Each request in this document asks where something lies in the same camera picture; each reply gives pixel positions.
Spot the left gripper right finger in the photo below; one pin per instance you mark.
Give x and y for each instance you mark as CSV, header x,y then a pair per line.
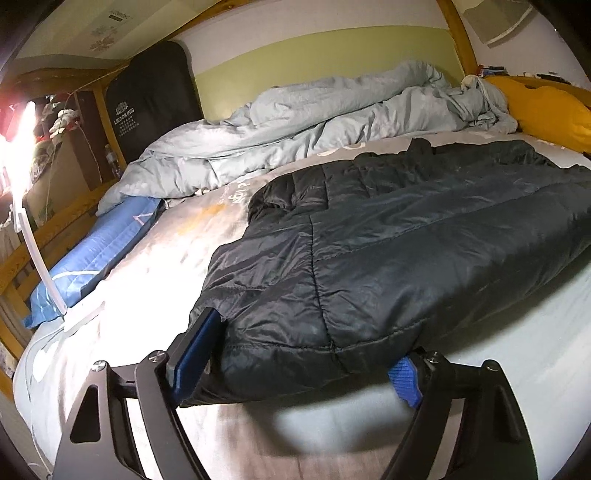
x,y
492,441

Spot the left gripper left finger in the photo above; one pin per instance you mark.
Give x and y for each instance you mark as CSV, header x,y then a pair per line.
x,y
97,440

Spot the black puffer jacket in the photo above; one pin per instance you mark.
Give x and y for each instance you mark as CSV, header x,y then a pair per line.
x,y
344,266

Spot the grey heart print bedsheet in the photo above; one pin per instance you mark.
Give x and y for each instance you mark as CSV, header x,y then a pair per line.
x,y
349,430

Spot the blue patterned pillow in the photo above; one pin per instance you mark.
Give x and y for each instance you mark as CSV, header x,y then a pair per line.
x,y
110,239

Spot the cardboard box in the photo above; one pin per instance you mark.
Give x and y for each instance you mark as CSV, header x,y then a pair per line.
x,y
72,172

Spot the mustard yellow pillow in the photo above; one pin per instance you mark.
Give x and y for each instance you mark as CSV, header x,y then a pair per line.
x,y
547,113

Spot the black hanging garment bag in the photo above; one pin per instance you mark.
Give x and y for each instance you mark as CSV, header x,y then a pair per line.
x,y
154,94

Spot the light blue rumpled duvet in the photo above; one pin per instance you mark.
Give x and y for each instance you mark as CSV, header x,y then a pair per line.
x,y
293,122

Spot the checkered hanging cloth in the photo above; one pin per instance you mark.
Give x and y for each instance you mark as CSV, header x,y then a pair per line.
x,y
493,20

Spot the wooden bunk bed frame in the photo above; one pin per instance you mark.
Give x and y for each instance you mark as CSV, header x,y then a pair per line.
x,y
238,49

